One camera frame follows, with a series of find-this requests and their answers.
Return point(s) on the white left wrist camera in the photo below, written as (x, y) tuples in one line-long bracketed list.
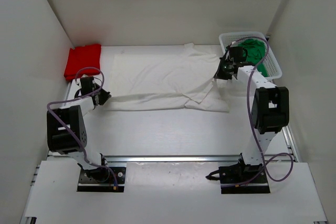
[(78, 82)]

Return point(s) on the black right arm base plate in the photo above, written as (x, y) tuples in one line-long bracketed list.
[(233, 180)]

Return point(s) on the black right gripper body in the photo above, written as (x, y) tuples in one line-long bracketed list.
[(232, 63)]

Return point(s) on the aluminium table edge rail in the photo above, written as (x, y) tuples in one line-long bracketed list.
[(171, 159)]

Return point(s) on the white t-shirt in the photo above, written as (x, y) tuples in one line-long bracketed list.
[(165, 81)]

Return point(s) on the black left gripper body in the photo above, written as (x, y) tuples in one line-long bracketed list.
[(97, 91)]

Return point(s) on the white plastic basket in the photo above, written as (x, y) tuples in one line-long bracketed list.
[(269, 67)]

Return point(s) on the green t-shirt in basket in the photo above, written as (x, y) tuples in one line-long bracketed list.
[(256, 49)]

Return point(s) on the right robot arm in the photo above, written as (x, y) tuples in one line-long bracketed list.
[(268, 105)]

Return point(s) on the red t-shirt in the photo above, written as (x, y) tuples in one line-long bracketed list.
[(87, 57)]

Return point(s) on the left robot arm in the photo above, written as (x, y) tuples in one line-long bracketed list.
[(66, 131)]

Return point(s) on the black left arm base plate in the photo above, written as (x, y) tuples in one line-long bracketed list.
[(118, 179)]

